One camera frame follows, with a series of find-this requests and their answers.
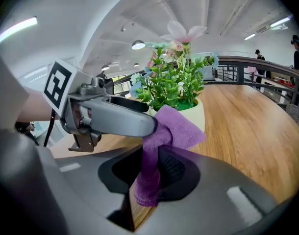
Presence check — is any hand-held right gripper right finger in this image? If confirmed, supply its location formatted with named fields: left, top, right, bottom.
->
left=134, top=145, right=293, bottom=235

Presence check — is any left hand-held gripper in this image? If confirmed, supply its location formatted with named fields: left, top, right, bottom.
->
left=42, top=58, right=158, bottom=153

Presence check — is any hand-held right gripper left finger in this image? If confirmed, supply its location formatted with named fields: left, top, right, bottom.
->
left=0, top=128, right=143, bottom=235

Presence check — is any purple microfibre cloth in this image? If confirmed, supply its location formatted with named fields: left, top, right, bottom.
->
left=133, top=105, right=207, bottom=208

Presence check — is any green plant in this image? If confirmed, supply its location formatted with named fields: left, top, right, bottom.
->
left=129, top=20, right=216, bottom=135

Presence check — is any person's left forearm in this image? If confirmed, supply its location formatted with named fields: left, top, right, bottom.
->
left=15, top=90, right=60, bottom=125

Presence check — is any black mesh office chair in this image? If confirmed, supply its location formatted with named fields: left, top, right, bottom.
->
left=97, top=73, right=115, bottom=97

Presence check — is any dark wicker chair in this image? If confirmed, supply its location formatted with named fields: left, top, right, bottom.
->
left=285, top=103, right=299, bottom=132

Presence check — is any pink garment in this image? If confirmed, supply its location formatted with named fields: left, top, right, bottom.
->
left=247, top=65, right=258, bottom=82

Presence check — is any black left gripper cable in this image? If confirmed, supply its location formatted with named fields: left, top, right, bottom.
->
left=42, top=107, right=56, bottom=148

